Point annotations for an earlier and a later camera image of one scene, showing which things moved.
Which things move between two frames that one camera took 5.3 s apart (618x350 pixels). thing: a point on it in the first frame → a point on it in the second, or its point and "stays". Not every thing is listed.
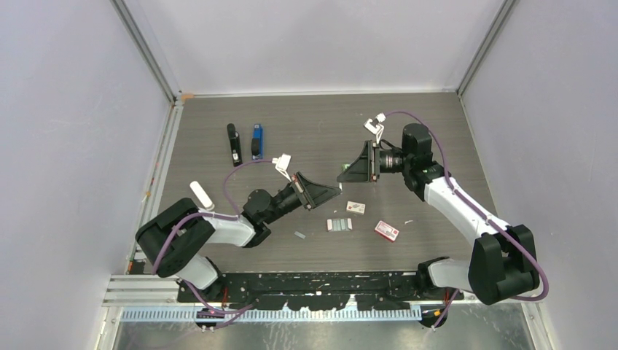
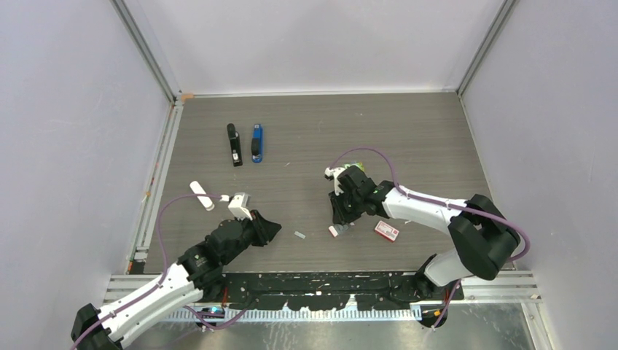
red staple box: x=386 y=231 stays
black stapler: x=235 y=141 stays
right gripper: x=366 y=168 → x=341 y=216
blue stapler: x=257 y=142 stays
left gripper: x=315 y=194 → x=264 y=230
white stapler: x=202 y=196 stays
